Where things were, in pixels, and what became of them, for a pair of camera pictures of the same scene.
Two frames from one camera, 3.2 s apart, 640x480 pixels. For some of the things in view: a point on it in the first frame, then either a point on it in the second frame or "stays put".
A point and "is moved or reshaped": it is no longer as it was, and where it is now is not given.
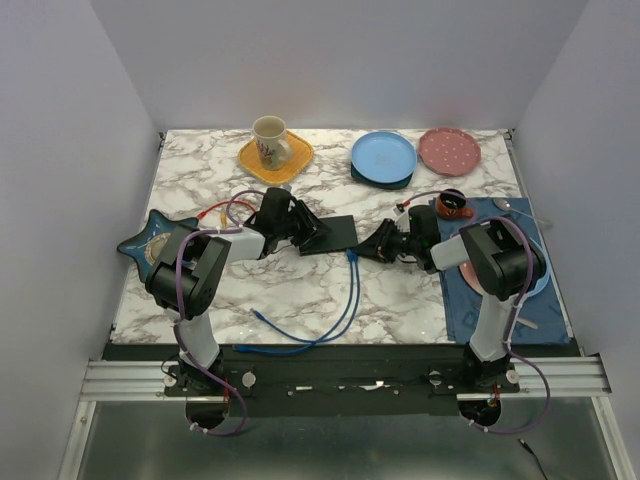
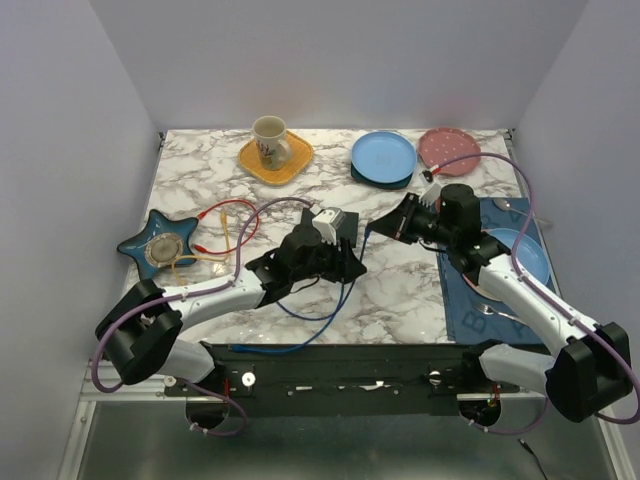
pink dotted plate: (449, 151) stays put
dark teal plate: (393, 185) stays put
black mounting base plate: (339, 380) stays put
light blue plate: (384, 156) stays put
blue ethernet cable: (334, 328) is moved or reshaped
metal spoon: (505, 204) stays put
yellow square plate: (302, 154) stays put
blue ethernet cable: (337, 333) to (367, 233)
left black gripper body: (298, 226) to (326, 263)
